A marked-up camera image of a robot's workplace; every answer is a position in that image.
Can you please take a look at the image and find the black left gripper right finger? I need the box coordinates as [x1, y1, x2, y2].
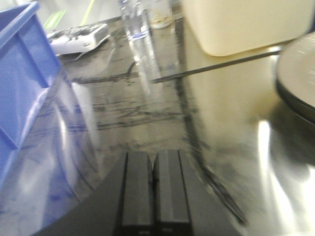
[154, 149, 244, 236]

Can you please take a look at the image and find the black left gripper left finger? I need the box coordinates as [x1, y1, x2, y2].
[36, 151, 154, 236]

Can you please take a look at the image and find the large blue plastic crate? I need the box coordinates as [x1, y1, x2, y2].
[0, 2, 61, 183]

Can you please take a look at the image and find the white remote controller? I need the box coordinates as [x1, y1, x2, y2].
[47, 23, 110, 55]

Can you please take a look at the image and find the cream plastic bin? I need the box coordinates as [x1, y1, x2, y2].
[182, 0, 315, 57]

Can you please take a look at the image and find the clear water bottle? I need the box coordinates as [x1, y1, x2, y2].
[119, 0, 150, 41]

